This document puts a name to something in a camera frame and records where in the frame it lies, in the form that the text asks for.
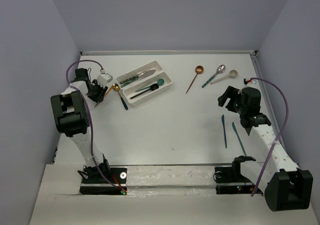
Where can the white front utensil tray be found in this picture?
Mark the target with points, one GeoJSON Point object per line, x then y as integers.
{"type": "Point", "coordinates": [127, 93]}

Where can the teal plastic spoon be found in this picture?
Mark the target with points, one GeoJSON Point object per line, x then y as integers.
{"type": "Point", "coordinates": [159, 82]}

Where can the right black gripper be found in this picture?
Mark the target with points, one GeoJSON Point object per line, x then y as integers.
{"type": "Point", "coordinates": [234, 92]}

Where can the steel knife teal handle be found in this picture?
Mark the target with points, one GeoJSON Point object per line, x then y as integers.
{"type": "Point", "coordinates": [146, 74]}

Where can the silver spoon teal handle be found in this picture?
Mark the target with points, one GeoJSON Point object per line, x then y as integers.
{"type": "Point", "coordinates": [219, 70]}

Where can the beige measuring spoon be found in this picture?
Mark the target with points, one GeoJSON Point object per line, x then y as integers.
{"type": "Point", "coordinates": [232, 74]}

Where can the teal plastic knife left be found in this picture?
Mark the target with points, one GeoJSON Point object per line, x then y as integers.
{"type": "Point", "coordinates": [224, 131]}

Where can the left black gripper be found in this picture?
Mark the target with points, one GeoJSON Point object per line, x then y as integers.
{"type": "Point", "coordinates": [102, 92]}

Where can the teal plastic knife right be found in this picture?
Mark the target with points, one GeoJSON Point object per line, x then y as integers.
{"type": "Point", "coordinates": [239, 139]}

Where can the black measuring spoon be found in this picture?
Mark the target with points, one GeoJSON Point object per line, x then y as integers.
{"type": "Point", "coordinates": [153, 88]}

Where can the steel knife dark handle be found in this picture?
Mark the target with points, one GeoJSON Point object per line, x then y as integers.
{"type": "Point", "coordinates": [133, 77]}

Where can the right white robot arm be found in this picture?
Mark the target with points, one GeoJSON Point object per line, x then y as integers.
{"type": "Point", "coordinates": [283, 183]}

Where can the orange plastic knife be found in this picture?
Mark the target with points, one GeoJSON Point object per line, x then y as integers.
{"type": "Point", "coordinates": [105, 94]}

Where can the copper round spoon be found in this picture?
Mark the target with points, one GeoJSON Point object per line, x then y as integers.
{"type": "Point", "coordinates": [198, 70]}

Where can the gold spoon teal handle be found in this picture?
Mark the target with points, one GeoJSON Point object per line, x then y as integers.
{"type": "Point", "coordinates": [116, 88]}

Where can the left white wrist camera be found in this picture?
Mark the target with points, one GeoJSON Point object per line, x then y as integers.
{"type": "Point", "coordinates": [104, 79]}

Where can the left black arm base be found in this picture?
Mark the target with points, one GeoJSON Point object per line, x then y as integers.
{"type": "Point", "coordinates": [112, 182]}

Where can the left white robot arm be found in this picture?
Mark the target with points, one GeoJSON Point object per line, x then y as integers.
{"type": "Point", "coordinates": [72, 117]}

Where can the teal plastic knife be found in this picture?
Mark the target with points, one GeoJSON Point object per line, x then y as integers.
{"type": "Point", "coordinates": [239, 139]}
{"type": "Point", "coordinates": [224, 131]}

